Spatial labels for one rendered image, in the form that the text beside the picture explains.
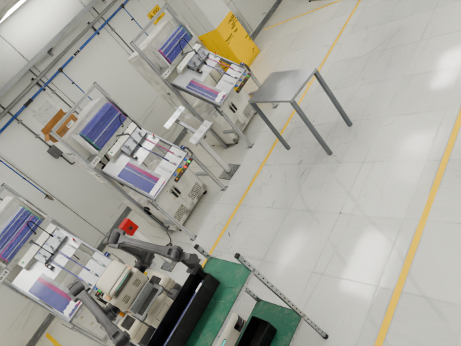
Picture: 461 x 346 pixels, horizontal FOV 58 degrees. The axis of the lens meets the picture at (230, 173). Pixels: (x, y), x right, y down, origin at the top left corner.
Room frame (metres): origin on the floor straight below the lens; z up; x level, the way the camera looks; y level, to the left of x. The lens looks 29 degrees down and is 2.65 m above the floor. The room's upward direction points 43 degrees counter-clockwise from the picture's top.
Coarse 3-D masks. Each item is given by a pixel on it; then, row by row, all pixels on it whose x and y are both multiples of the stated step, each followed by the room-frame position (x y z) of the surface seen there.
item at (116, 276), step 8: (112, 264) 2.43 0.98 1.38; (120, 264) 2.41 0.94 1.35; (104, 272) 2.41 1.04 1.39; (112, 272) 2.39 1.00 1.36; (120, 272) 2.37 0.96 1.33; (128, 272) 2.37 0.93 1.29; (104, 280) 2.37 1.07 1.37; (112, 280) 2.35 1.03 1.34; (120, 280) 2.33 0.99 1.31; (104, 288) 2.33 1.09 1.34; (112, 288) 2.32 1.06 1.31; (120, 288) 2.35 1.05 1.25; (112, 296) 2.29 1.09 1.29
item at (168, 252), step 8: (120, 232) 2.26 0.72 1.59; (120, 240) 2.22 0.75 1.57; (128, 240) 2.20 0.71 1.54; (136, 240) 2.18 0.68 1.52; (136, 248) 2.17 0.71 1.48; (144, 248) 2.13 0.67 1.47; (152, 248) 2.11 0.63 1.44; (160, 248) 2.09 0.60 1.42; (168, 248) 2.07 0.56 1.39; (176, 248) 2.06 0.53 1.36; (168, 256) 2.04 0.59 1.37; (176, 256) 2.03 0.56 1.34
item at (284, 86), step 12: (276, 72) 4.19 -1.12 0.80; (288, 72) 3.98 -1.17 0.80; (300, 72) 3.78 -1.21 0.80; (312, 72) 3.61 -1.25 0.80; (264, 84) 4.17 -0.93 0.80; (276, 84) 3.95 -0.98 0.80; (288, 84) 3.77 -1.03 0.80; (300, 84) 3.58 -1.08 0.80; (324, 84) 3.62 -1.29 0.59; (252, 96) 4.16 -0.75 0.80; (264, 96) 3.95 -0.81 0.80; (276, 96) 3.75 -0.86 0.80; (288, 96) 3.58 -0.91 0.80; (300, 108) 3.50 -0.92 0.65; (336, 108) 3.65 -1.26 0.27; (264, 120) 4.13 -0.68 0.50; (348, 120) 3.62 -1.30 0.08; (276, 132) 4.12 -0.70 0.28; (312, 132) 3.51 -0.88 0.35; (324, 144) 3.50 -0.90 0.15
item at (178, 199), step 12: (180, 180) 4.65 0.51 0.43; (192, 180) 4.70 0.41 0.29; (132, 192) 4.95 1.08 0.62; (168, 192) 4.54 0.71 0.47; (180, 192) 4.60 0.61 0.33; (192, 192) 4.65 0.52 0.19; (132, 204) 4.78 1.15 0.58; (144, 204) 4.47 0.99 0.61; (168, 204) 4.49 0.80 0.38; (180, 204) 4.54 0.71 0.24; (192, 204) 4.59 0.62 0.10; (144, 216) 4.87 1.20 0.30; (156, 216) 4.53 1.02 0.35; (180, 216) 4.49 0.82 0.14; (168, 228) 4.58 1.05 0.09
